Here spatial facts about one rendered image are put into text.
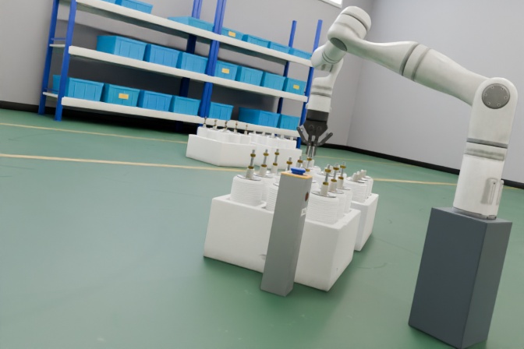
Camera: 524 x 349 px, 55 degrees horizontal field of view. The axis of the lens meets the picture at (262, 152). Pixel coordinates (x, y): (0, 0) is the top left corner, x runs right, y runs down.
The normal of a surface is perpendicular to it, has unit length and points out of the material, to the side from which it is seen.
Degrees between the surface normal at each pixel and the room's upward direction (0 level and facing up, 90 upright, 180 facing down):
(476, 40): 90
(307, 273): 90
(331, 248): 90
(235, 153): 90
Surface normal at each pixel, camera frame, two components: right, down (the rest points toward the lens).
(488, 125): -0.47, -0.01
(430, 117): -0.74, -0.07
